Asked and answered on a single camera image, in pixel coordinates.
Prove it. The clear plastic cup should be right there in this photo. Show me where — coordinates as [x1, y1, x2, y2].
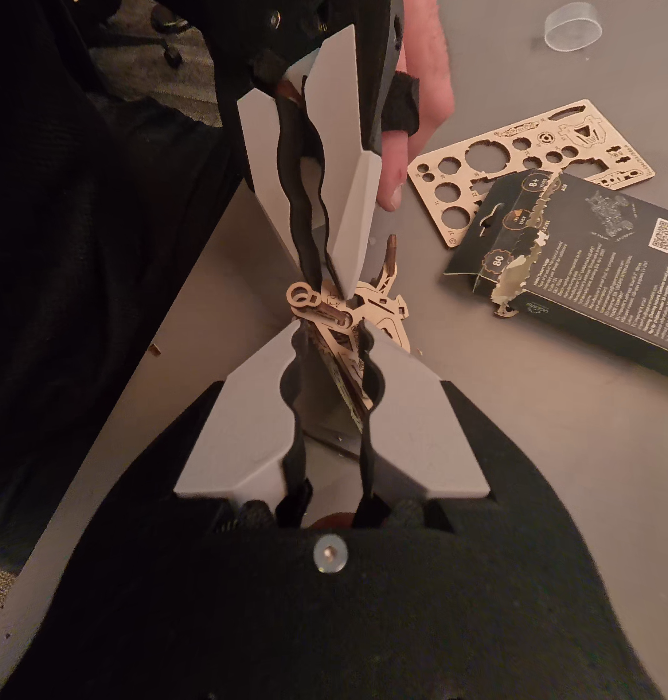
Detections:
[544, 2, 603, 53]

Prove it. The black chair base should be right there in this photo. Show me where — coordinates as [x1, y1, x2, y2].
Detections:
[145, 8, 192, 70]

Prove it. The person's left hand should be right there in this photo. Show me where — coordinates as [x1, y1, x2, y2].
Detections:
[376, 0, 457, 212]

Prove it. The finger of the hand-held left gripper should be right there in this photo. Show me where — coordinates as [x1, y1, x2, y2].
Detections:
[302, 24, 381, 297]
[237, 89, 314, 288]

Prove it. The wooden body plate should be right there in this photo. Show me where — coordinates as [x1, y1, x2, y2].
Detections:
[286, 276, 412, 422]

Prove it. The punched wooden parts sheet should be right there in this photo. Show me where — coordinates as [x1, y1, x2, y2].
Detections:
[407, 98, 657, 249]

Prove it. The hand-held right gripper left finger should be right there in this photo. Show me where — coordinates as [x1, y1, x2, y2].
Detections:
[174, 319, 313, 502]

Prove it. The black model kit box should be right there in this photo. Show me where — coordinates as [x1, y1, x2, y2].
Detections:
[442, 171, 668, 385]

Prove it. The wooden model frame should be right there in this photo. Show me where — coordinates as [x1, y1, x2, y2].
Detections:
[286, 235, 412, 434]

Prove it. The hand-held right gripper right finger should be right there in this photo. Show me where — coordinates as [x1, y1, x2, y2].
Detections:
[356, 323, 491, 502]

